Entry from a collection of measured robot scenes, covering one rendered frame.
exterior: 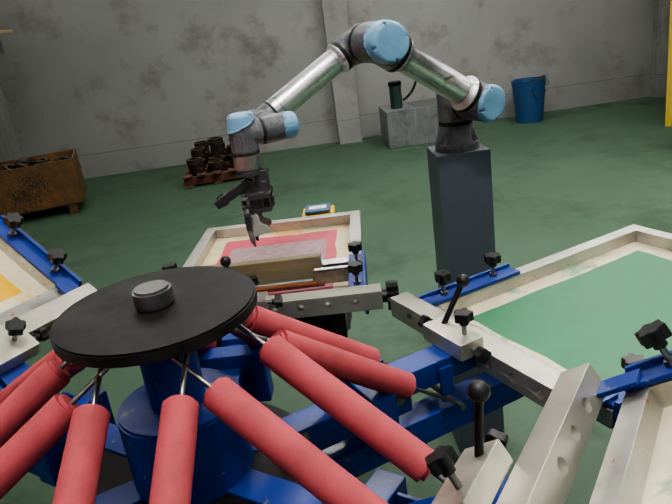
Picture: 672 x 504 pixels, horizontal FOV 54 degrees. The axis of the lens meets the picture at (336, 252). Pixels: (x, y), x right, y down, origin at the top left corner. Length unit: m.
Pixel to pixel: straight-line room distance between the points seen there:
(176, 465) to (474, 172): 1.64
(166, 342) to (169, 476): 0.17
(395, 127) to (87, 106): 4.00
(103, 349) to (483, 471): 0.52
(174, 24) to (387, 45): 7.17
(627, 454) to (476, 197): 1.52
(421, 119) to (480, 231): 5.88
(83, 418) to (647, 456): 0.72
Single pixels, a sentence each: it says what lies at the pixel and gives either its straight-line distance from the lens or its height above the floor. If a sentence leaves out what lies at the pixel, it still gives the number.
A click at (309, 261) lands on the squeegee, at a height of 1.05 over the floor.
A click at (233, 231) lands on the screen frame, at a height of 0.98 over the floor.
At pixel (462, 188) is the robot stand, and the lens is 2.28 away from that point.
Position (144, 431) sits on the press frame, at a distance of 1.07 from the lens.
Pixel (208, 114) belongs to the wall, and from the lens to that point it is 9.00.
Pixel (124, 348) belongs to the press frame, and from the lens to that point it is 0.93.
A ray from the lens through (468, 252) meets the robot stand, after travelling 2.35.
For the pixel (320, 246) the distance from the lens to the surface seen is 2.24.
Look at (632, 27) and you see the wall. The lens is 9.98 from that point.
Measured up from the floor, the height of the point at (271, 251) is 0.96.
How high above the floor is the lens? 1.71
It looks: 20 degrees down
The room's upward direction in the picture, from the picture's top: 8 degrees counter-clockwise
